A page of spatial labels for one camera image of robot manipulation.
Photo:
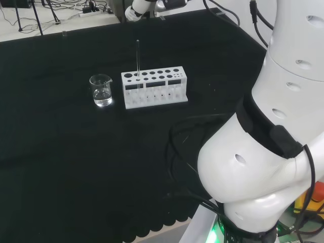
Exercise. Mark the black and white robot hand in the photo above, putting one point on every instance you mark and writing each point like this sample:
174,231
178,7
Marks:
138,11

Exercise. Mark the clear glass rod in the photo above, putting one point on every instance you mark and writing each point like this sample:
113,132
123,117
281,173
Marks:
137,58

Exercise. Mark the white test tube rack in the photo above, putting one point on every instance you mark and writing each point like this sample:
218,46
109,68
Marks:
154,98

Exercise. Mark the black power adapter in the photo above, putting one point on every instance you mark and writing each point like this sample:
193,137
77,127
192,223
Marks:
88,9

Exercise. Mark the white power strip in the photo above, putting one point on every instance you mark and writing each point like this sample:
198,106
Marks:
88,14

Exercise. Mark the black tripod leg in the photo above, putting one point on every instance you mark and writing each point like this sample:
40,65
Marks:
19,20
54,14
37,17

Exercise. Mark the clear glass beaker with water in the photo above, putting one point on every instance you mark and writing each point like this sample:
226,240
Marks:
101,93

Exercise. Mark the black box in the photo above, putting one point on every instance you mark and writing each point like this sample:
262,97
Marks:
15,3

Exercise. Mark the black bench cloth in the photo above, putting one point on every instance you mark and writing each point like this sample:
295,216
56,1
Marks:
63,141

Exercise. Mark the yellow stop button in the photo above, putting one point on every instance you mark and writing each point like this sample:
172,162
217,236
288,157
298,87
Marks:
301,200

